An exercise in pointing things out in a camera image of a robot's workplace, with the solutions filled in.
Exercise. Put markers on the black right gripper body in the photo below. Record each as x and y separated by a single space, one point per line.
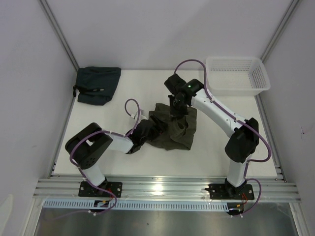
177 104

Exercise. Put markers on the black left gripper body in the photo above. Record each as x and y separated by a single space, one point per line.
153 132

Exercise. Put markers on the olive green shorts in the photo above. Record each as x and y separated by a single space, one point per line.
180 132

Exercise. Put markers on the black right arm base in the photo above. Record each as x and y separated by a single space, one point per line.
226 191

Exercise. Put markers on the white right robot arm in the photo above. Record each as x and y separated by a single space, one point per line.
242 133

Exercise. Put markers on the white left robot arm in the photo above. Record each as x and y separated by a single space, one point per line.
87 146

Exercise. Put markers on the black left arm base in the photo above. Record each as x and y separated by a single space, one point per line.
105 190

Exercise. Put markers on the dark navy folded shorts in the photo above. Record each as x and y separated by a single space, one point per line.
96 85

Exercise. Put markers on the white plastic basket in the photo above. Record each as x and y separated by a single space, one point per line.
236 76

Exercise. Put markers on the aluminium mounting rail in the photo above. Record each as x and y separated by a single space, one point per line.
166 188

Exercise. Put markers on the white slotted cable duct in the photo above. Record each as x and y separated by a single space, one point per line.
136 205

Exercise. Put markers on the right aluminium frame post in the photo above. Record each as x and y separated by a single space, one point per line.
282 25

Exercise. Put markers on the aluminium frame post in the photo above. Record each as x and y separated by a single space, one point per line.
44 4
282 25

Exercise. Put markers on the left aluminium frame post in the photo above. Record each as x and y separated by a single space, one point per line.
44 4

